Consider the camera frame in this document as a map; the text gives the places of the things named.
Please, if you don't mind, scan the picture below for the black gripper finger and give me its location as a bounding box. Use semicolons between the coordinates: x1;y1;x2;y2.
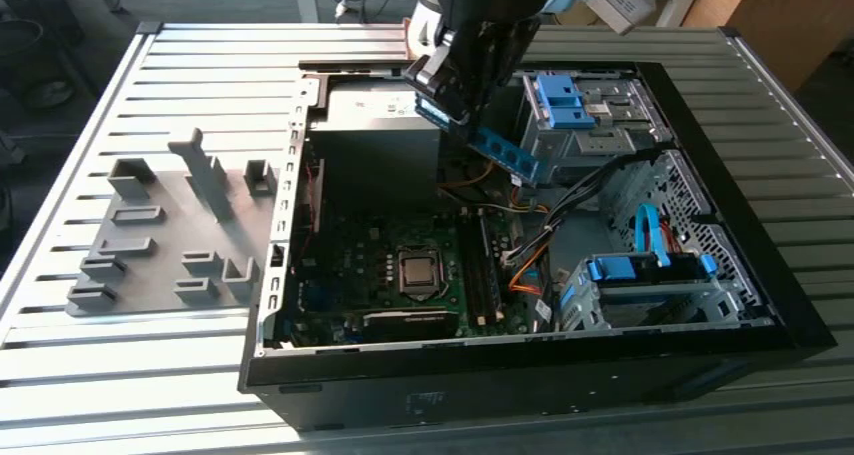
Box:
401;22;479;127
471;19;540;121

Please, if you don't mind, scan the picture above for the blue RAM stick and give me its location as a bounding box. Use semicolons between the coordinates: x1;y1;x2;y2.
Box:
411;90;540;185

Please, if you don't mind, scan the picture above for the black RAM slot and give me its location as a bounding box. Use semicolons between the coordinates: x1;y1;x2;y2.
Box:
456;205;479;327

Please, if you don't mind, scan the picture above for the white power supply label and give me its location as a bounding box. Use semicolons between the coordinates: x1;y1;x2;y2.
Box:
331;89;419;122

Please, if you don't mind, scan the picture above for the gray power supply unit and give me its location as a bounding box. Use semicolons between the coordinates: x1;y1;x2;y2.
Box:
309;81;445;214

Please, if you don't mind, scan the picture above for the gray metal drive cage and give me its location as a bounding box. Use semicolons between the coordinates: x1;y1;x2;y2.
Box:
517;73;672;189

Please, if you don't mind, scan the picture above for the silver CPU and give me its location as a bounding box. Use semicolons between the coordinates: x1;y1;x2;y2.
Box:
401;256;436;287

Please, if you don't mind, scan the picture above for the green motherboard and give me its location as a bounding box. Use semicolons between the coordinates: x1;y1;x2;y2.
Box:
287;207;535;349

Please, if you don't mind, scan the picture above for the wooden cabinet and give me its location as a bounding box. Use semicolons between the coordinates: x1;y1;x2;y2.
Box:
686;0;854;94

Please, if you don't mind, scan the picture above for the CPU socket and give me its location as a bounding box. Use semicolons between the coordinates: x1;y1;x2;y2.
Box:
395;244;447;305

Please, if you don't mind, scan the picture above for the gray parts rack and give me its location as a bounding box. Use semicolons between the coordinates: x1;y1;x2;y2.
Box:
64;127;279;319

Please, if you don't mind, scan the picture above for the black graphics card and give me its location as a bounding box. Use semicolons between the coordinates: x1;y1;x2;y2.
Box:
359;307;465;344

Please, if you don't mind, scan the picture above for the gray disk bay cage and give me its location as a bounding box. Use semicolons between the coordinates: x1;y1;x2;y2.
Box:
557;252;746;332

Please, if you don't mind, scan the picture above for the dark wheeled cart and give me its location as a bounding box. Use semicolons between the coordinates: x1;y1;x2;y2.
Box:
0;0;92;114

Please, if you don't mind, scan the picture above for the black PC case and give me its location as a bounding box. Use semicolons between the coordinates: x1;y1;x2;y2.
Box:
236;58;839;432

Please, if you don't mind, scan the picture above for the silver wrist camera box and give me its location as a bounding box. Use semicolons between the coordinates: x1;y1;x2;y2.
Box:
576;0;656;37

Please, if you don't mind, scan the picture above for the yellow orange wire loop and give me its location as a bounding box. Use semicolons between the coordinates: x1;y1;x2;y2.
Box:
436;167;499;192

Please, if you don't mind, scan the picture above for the black cable bundle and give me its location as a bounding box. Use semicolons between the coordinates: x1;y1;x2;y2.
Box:
503;152;645;269

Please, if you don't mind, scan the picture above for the blue flat SATA cable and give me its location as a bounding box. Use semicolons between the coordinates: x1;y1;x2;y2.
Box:
635;203;674;269

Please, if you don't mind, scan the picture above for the orange yellow wire bundle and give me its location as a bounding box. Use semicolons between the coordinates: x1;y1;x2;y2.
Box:
507;238;556;296

